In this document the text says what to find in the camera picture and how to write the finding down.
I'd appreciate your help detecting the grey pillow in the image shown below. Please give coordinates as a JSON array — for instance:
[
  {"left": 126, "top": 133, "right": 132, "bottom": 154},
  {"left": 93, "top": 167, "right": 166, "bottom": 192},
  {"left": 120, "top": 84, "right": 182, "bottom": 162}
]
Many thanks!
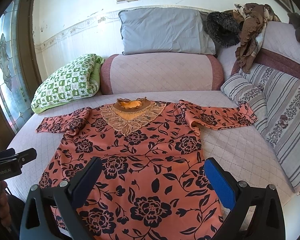
[{"left": 118, "top": 8, "right": 216, "bottom": 55}]

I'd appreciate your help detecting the black fuzzy garment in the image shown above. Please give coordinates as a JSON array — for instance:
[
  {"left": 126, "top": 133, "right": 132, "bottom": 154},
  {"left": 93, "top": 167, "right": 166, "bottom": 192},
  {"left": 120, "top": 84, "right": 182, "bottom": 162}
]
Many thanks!
[{"left": 206, "top": 11, "right": 243, "bottom": 48}]

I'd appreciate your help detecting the brown clothes pile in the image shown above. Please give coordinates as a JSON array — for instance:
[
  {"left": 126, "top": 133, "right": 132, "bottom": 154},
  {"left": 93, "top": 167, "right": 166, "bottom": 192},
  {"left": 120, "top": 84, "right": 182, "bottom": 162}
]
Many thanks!
[{"left": 232, "top": 3, "right": 281, "bottom": 73}]

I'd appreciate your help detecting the orange floral blouse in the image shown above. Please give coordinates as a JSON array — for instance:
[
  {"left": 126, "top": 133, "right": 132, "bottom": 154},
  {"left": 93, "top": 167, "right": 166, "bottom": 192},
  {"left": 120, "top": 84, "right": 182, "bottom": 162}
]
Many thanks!
[{"left": 37, "top": 98, "right": 257, "bottom": 239}]

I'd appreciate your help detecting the quilted pink bedspread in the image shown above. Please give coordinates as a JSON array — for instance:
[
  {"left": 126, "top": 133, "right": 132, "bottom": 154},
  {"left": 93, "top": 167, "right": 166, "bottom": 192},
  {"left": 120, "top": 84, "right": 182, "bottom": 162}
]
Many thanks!
[{"left": 7, "top": 90, "right": 300, "bottom": 239}]

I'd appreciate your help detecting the striped floral pillow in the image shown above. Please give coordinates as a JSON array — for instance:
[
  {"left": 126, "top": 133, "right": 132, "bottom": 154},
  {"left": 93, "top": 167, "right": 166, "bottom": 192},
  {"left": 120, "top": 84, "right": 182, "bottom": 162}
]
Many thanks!
[{"left": 221, "top": 74, "right": 268, "bottom": 134}]

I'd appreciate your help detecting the green patterned pillow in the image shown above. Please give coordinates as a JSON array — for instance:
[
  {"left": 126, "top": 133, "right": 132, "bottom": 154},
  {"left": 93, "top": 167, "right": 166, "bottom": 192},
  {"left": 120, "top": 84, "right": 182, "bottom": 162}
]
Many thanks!
[{"left": 31, "top": 54, "right": 104, "bottom": 114}]

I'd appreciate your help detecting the stained glass door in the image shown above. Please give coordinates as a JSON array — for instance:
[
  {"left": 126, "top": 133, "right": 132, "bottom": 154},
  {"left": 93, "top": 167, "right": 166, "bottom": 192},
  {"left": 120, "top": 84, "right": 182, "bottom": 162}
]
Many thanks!
[{"left": 0, "top": 0, "right": 33, "bottom": 133}]

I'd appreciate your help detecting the striped floral blanket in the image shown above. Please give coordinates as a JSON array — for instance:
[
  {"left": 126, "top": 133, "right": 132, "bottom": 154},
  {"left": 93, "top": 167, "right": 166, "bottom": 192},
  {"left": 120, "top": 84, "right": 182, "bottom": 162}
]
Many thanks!
[{"left": 239, "top": 63, "right": 300, "bottom": 194}]

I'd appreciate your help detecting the person's left hand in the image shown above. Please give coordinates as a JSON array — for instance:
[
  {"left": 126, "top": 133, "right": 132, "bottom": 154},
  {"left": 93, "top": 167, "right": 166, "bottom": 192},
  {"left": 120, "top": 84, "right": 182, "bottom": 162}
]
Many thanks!
[{"left": 0, "top": 181, "right": 12, "bottom": 228}]

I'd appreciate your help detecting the pink quilted bolster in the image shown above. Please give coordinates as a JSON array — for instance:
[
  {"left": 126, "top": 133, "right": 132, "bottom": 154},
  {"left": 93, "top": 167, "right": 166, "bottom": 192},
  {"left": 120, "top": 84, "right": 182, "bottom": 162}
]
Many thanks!
[{"left": 100, "top": 53, "right": 224, "bottom": 95}]

